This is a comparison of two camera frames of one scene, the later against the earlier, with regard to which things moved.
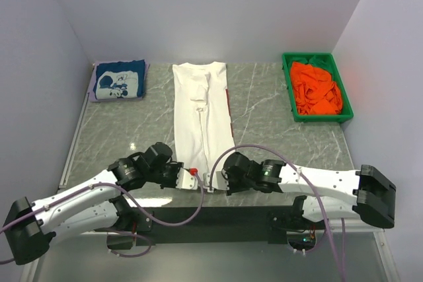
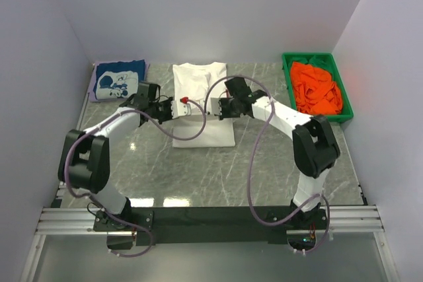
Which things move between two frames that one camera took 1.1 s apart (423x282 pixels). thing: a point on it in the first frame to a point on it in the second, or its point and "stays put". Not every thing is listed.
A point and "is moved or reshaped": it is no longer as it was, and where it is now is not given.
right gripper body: x=232 y=180 to x=223 y=109
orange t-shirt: x=314 y=90 stays put
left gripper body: x=170 y=174 to x=168 y=110
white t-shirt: x=203 y=128 is moved or reshaped
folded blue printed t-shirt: x=120 y=80 stays put
